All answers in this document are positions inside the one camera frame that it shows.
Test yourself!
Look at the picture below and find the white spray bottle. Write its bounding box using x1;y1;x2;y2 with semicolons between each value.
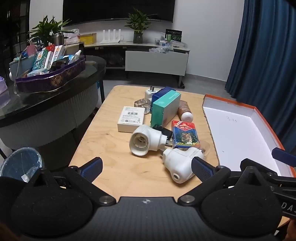
68;50;82;64

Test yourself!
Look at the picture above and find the orange and white box lid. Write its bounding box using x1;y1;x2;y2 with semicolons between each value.
202;94;296;178

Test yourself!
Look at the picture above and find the white box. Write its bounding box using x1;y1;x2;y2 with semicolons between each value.
117;107;146;133

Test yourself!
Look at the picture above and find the clear plastic bag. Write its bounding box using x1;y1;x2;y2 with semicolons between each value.
149;45;174;54

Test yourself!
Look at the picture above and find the red and blue card box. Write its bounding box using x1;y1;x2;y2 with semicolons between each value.
171;120;200;149

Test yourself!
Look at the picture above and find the beige box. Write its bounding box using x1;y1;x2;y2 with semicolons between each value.
64;42;85;56

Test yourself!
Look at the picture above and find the trash bin with blue bag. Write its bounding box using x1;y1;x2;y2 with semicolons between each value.
0;148;44;184

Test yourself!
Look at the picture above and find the round black table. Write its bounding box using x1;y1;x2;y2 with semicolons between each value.
0;55;107;151

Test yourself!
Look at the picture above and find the white television cabinet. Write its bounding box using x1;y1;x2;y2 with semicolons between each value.
67;42;191;89

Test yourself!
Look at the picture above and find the blue tin box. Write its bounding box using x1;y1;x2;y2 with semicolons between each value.
152;87;173;102

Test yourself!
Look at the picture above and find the steel tumbler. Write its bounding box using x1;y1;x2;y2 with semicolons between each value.
51;32;65;46

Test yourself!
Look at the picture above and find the black television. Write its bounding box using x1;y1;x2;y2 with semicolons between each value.
62;0;176;26

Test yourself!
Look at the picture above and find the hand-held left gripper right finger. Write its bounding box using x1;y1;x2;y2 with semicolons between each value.
178;157;273;206

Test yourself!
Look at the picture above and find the blue curtain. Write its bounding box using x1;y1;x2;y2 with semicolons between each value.
225;0;296;154

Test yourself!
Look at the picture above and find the white charger plug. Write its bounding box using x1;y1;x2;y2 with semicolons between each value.
144;85;160;105

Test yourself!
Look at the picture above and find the small potted plant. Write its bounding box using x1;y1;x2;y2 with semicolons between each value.
125;8;158;44

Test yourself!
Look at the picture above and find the white plastic bag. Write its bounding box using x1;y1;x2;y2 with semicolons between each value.
63;29;80;46

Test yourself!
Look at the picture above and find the large potted plant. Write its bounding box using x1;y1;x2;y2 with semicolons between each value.
28;15;76;47

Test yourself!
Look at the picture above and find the purple patterned tray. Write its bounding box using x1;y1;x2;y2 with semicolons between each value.
15;55;86;94

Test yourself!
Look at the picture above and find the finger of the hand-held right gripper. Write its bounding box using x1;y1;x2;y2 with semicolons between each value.
240;158;296;186
272;148;296;167

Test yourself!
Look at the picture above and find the small black box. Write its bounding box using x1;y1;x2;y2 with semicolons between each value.
151;124;174;141

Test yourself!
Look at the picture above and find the dark wall cabinet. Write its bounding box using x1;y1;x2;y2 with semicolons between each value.
0;0;31;59

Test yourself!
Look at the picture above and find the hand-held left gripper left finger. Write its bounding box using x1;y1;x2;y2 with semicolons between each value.
22;157;116;206

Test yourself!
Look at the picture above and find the white router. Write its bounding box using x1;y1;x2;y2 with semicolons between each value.
100;29;121;44

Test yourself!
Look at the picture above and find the teal box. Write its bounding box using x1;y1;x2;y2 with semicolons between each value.
151;90;181;127

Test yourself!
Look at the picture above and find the white lamp socket adapter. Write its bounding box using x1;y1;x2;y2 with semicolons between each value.
129;124;174;156

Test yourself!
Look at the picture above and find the green and black box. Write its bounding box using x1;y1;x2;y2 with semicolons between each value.
165;29;183;42

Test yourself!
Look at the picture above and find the brown tube with white cap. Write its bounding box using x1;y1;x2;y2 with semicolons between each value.
178;100;194;123

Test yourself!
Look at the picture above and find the yellow box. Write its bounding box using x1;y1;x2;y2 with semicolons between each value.
79;33;97;44

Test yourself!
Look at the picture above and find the white plug-in device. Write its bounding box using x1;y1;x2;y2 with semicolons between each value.
162;147;206;184

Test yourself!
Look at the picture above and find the clear glass ashtray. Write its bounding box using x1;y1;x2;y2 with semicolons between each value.
135;98;152;115

